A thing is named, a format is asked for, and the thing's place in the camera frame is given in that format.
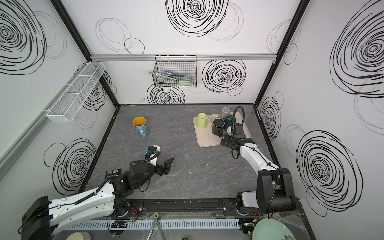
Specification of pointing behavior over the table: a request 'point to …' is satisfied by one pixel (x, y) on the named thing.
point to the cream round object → (79, 236)
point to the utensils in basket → (176, 79)
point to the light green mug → (202, 120)
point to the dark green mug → (229, 121)
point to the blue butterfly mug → (139, 122)
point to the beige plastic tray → (205, 138)
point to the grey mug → (225, 113)
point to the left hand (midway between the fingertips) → (167, 156)
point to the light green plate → (271, 228)
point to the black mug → (217, 126)
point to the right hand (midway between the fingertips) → (228, 141)
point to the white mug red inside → (229, 130)
